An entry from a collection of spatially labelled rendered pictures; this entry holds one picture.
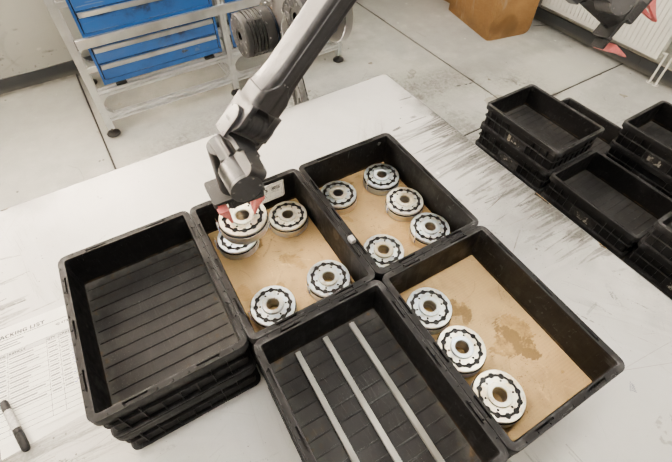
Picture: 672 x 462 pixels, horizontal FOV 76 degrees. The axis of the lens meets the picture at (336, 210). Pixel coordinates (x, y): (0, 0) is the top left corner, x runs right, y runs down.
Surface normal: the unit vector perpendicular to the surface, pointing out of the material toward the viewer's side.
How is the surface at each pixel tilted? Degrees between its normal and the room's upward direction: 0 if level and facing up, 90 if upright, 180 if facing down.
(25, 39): 90
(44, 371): 0
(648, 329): 0
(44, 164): 0
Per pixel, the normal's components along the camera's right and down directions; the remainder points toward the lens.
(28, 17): 0.53, 0.65
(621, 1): 0.13, 0.51
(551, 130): 0.00, -0.65
